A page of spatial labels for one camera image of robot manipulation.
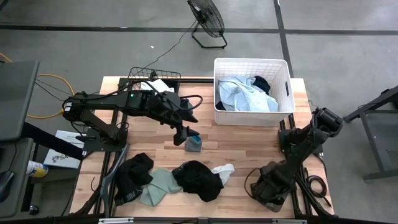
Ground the black diagonal bar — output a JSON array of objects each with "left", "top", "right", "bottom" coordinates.
[{"left": 20, "top": 122, "right": 86, "bottom": 162}]

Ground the yellow and white can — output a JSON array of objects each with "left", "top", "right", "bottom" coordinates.
[{"left": 25, "top": 160, "right": 50, "bottom": 179}]

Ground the grey and blue sock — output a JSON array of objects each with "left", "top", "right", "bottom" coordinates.
[{"left": 184, "top": 135, "right": 203, "bottom": 153}]

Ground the black floor fan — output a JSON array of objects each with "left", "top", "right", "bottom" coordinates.
[{"left": 187, "top": 0, "right": 228, "bottom": 50}]

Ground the black coiled cable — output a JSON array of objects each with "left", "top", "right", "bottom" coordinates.
[{"left": 304, "top": 166, "right": 333, "bottom": 208}]

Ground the black shorts grey waistband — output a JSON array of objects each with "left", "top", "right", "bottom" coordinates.
[{"left": 171, "top": 160, "right": 225, "bottom": 203}]

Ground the mint green cloth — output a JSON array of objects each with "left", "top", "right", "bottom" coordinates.
[{"left": 139, "top": 167, "right": 183, "bottom": 207}]

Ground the light blue patterned shirt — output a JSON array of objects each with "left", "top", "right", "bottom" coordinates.
[{"left": 216, "top": 75, "right": 279, "bottom": 113}]

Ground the small white cloth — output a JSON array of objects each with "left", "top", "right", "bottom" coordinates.
[{"left": 210, "top": 163, "right": 236, "bottom": 187}]

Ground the yellow cable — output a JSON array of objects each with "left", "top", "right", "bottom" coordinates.
[{"left": 0, "top": 52, "right": 76, "bottom": 120}]

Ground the black metal desk frame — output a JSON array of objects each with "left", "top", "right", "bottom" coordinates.
[{"left": 343, "top": 84, "right": 398, "bottom": 183}]

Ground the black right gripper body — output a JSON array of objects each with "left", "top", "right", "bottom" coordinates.
[{"left": 250, "top": 160, "right": 298, "bottom": 208}]

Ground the dark grey bin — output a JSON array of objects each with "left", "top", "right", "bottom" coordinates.
[{"left": 248, "top": 183, "right": 290, "bottom": 213}]

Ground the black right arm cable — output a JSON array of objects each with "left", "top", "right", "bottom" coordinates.
[{"left": 244, "top": 167, "right": 265, "bottom": 200}]

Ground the white paper with blue logo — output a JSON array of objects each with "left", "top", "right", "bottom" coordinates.
[{"left": 42, "top": 129, "right": 85, "bottom": 170}]

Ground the black fan power cable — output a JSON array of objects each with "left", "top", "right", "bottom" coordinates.
[{"left": 141, "top": 20, "right": 198, "bottom": 70}]

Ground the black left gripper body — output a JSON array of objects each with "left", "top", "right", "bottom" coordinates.
[{"left": 157, "top": 98, "right": 200, "bottom": 128}]

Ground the small black cloth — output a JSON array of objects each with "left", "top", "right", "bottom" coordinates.
[{"left": 251, "top": 75, "right": 272, "bottom": 96}]

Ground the grey side desk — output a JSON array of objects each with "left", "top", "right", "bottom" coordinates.
[{"left": 0, "top": 136, "right": 35, "bottom": 218}]

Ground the black wire basket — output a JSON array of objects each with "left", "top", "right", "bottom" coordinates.
[{"left": 127, "top": 67, "right": 182, "bottom": 94}]

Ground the black computer mouse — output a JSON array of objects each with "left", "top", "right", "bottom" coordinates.
[{"left": 0, "top": 170, "right": 15, "bottom": 203}]

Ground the white plastic laundry basket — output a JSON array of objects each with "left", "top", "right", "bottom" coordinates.
[{"left": 213, "top": 57, "right": 296, "bottom": 127}]

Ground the black shorts white lettering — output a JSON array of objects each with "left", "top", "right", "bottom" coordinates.
[{"left": 113, "top": 152, "right": 155, "bottom": 207}]

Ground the silver metal bracket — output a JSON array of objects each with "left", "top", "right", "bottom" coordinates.
[
  {"left": 272, "top": 218, "right": 308, "bottom": 224},
  {"left": 98, "top": 217, "right": 134, "bottom": 224}
]

